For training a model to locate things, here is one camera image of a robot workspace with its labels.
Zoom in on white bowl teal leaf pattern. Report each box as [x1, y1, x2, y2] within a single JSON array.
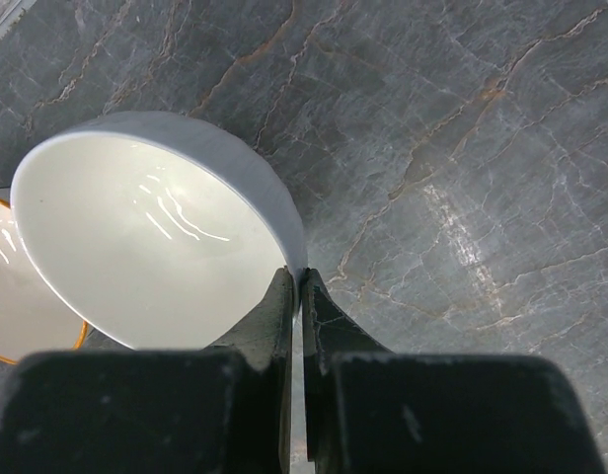
[[0, 199, 89, 364]]

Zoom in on aluminium frame rails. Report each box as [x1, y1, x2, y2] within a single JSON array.
[[0, 0, 36, 38]]

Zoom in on plain white ribbed bowl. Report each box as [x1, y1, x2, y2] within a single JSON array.
[[10, 112, 308, 350]]

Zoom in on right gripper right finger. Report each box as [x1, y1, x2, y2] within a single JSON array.
[[301, 269, 605, 473]]

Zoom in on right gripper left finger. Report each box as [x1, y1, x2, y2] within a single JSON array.
[[0, 269, 293, 473]]

